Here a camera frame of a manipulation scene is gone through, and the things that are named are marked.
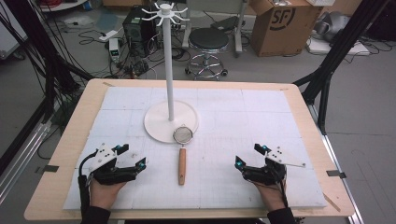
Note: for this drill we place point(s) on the grey metal frame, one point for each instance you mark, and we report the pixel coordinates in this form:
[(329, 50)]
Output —
[(239, 28)]

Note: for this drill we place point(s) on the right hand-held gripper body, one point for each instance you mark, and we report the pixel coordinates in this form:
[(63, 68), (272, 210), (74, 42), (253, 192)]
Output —
[(272, 172)]

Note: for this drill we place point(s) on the person's right hand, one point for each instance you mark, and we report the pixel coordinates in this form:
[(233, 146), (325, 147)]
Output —
[(274, 196)]

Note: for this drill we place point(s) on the white flat board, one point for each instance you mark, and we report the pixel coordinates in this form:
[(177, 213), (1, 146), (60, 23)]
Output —
[(323, 46)]

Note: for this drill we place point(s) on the cardboard box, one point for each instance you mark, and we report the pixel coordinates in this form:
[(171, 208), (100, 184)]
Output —
[(280, 34)]

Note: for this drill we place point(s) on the black tape strip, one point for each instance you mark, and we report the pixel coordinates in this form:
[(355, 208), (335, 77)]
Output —
[(49, 169), (335, 174)]

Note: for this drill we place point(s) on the black round stool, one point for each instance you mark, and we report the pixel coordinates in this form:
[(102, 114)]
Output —
[(208, 39)]

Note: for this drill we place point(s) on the person's left hand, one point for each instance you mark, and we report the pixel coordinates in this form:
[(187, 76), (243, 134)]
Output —
[(102, 194)]

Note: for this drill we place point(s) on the white grid mat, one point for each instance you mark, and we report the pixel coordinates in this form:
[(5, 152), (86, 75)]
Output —
[(224, 140)]

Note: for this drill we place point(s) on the white power strip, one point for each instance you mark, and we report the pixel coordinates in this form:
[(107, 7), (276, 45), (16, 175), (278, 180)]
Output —
[(108, 35)]

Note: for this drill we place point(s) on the black metal stand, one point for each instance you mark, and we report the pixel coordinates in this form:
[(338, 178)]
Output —
[(336, 56), (49, 62)]

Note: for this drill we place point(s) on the black computer tower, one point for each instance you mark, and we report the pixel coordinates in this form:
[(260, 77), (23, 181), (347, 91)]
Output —
[(138, 31)]

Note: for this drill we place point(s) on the white hook stand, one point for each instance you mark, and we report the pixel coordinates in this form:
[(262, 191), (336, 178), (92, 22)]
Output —
[(169, 62)]

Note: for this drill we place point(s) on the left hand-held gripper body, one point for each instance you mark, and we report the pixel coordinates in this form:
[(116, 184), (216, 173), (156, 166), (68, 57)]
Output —
[(104, 155)]

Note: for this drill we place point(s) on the aluminium rail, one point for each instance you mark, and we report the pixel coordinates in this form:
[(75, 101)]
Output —
[(21, 165), (339, 168)]

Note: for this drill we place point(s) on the small white power supply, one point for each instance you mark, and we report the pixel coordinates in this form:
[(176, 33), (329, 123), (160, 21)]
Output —
[(114, 49)]

